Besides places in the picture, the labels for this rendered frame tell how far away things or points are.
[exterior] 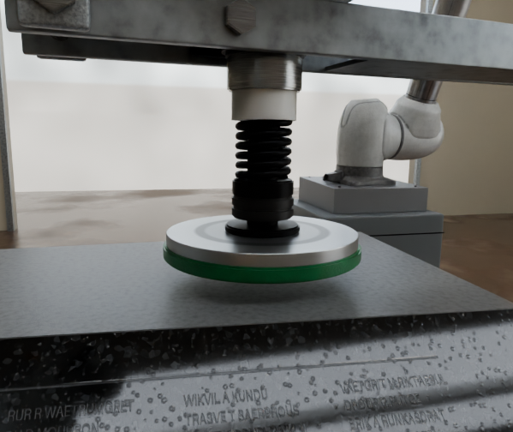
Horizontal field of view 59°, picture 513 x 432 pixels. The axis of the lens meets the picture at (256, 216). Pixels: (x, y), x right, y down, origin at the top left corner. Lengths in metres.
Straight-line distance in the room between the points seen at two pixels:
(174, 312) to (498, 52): 0.45
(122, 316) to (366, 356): 0.21
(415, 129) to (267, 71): 1.17
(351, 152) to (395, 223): 0.27
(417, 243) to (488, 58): 0.96
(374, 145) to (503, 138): 5.70
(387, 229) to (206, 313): 1.06
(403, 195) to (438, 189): 5.10
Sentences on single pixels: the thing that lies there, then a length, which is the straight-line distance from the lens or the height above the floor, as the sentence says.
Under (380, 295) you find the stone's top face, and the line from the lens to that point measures 0.49.
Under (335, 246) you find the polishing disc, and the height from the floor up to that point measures 0.92.
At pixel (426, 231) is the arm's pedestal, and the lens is 1.50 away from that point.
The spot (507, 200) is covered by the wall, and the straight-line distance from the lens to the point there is 7.32.
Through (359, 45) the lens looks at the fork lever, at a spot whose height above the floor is 1.12.
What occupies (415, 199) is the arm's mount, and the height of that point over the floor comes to 0.84.
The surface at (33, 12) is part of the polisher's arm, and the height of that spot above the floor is 1.11.
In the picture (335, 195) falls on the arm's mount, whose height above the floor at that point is 0.86.
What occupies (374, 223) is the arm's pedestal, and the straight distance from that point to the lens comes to 1.40.
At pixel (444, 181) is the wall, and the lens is 6.63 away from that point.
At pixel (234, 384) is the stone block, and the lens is 0.39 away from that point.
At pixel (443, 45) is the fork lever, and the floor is 1.13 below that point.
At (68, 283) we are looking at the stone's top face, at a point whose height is 0.87.
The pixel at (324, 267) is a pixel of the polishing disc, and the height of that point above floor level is 0.91.
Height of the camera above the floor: 1.03
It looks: 10 degrees down
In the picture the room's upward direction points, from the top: 1 degrees clockwise
